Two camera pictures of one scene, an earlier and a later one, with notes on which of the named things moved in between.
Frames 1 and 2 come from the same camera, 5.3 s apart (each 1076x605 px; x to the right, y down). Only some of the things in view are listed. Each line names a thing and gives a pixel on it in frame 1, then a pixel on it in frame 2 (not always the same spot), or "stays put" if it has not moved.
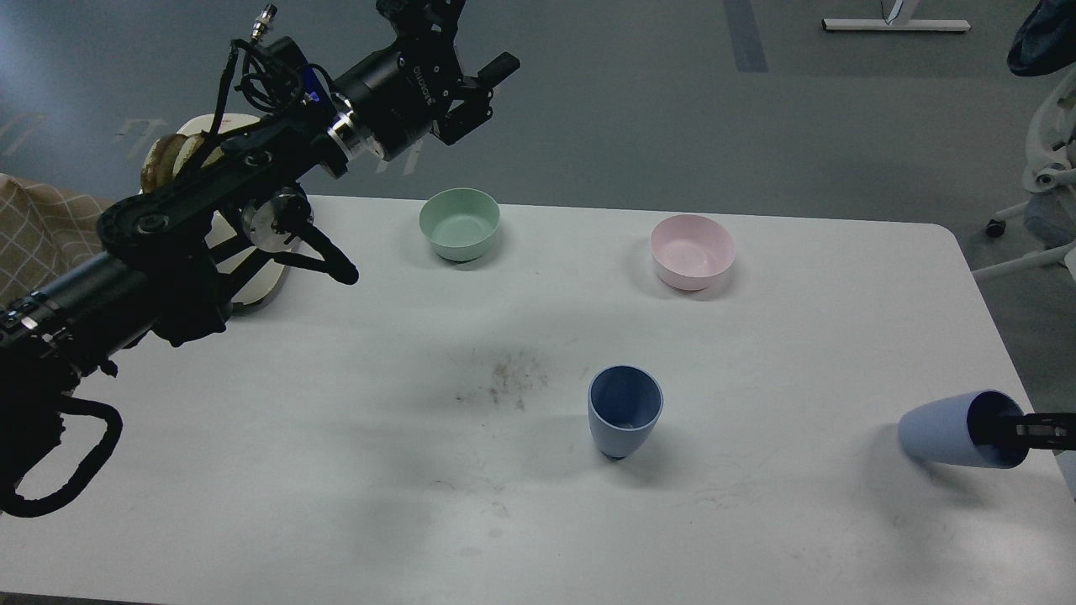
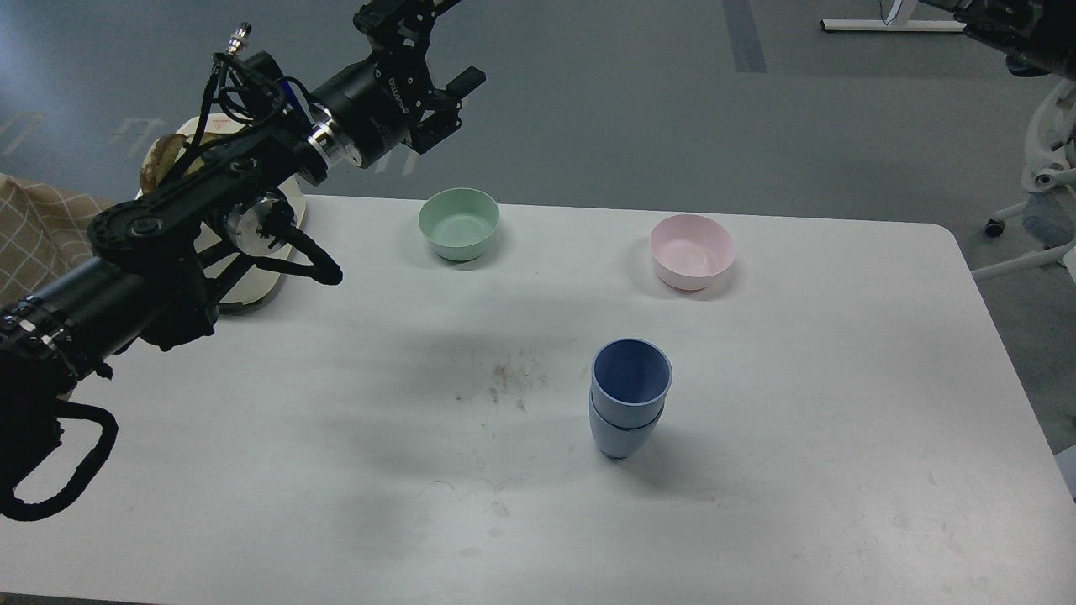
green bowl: x=459 y=223 stays put
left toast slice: x=157 y=171 stays put
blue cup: x=983 y=428 -> x=631 y=378
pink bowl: x=690 y=251 stays put
